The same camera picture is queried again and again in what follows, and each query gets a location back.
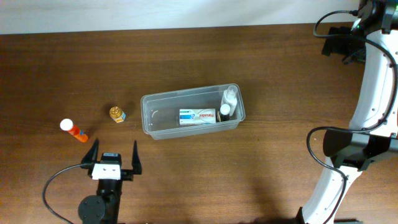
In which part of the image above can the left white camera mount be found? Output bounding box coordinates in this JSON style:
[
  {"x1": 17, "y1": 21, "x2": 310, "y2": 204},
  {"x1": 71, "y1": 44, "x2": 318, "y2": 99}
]
[{"x1": 91, "y1": 164, "x2": 121, "y2": 180}]

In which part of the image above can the clear plastic container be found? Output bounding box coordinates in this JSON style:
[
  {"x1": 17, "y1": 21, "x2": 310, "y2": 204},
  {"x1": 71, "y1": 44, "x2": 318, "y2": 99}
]
[{"x1": 141, "y1": 83, "x2": 246, "y2": 140}]

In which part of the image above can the orange bottle white cap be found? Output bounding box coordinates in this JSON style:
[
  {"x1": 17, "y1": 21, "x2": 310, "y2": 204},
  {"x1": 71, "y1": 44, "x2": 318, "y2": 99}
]
[{"x1": 60, "y1": 118, "x2": 88, "y2": 142}]

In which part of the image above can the white spray bottle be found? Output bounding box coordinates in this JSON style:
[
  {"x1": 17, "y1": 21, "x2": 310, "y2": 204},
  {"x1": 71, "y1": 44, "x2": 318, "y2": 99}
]
[{"x1": 221, "y1": 85, "x2": 238, "y2": 116}]

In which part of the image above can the black cable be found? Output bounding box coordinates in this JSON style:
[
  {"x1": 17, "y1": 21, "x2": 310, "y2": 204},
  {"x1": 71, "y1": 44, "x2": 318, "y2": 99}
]
[
  {"x1": 306, "y1": 10, "x2": 398, "y2": 224},
  {"x1": 42, "y1": 163, "x2": 94, "y2": 224}
]

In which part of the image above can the left black cable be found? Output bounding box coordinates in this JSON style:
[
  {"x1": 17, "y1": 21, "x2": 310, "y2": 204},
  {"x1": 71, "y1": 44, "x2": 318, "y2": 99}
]
[{"x1": 42, "y1": 163, "x2": 94, "y2": 224}]

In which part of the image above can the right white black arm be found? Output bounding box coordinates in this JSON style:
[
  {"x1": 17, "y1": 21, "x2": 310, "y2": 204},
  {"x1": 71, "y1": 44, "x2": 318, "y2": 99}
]
[{"x1": 294, "y1": 0, "x2": 397, "y2": 223}]

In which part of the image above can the gold lid balm jar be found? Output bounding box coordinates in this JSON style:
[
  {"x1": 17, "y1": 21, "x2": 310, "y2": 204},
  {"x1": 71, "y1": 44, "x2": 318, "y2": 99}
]
[{"x1": 109, "y1": 106, "x2": 126, "y2": 123}]

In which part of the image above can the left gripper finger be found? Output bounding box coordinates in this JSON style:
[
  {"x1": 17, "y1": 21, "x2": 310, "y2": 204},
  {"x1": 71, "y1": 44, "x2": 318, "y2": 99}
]
[
  {"x1": 131, "y1": 141, "x2": 142, "y2": 175},
  {"x1": 81, "y1": 139, "x2": 99, "y2": 169}
]

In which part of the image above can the right black cable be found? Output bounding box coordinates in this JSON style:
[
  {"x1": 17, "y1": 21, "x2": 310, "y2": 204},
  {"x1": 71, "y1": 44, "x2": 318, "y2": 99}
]
[{"x1": 306, "y1": 10, "x2": 398, "y2": 224}]

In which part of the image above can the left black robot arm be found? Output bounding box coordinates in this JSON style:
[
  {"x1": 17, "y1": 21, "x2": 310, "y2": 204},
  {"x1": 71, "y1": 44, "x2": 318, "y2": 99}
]
[{"x1": 78, "y1": 140, "x2": 142, "y2": 223}]

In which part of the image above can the white blue medicine box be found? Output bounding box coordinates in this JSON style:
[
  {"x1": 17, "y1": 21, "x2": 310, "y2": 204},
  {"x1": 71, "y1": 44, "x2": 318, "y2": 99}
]
[{"x1": 179, "y1": 109, "x2": 216, "y2": 126}]

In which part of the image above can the dark bottle white cap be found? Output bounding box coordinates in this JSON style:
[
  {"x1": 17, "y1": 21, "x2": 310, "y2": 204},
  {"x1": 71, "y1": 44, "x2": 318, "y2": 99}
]
[{"x1": 216, "y1": 104, "x2": 231, "y2": 122}]

